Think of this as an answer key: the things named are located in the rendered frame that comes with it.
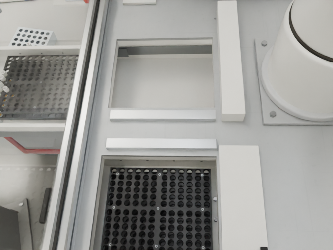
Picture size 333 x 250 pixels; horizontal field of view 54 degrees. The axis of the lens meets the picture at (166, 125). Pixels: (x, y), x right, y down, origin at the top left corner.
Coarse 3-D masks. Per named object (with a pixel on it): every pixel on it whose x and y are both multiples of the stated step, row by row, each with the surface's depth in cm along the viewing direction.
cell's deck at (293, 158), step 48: (192, 0) 86; (240, 0) 85; (288, 0) 84; (240, 48) 78; (96, 144) 70; (240, 144) 68; (288, 144) 67; (96, 192) 65; (288, 192) 62; (288, 240) 59
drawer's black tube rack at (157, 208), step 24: (120, 168) 72; (144, 168) 71; (168, 168) 71; (120, 192) 69; (144, 192) 72; (168, 192) 69; (192, 192) 68; (120, 216) 67; (144, 216) 67; (168, 216) 66; (192, 216) 66; (120, 240) 65; (144, 240) 65; (168, 240) 64; (192, 240) 64
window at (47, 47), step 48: (0, 0) 40; (48, 0) 54; (96, 0) 81; (0, 48) 40; (48, 48) 54; (0, 96) 40; (48, 96) 54; (0, 144) 40; (48, 144) 54; (0, 192) 40; (48, 192) 54; (0, 240) 40; (48, 240) 54
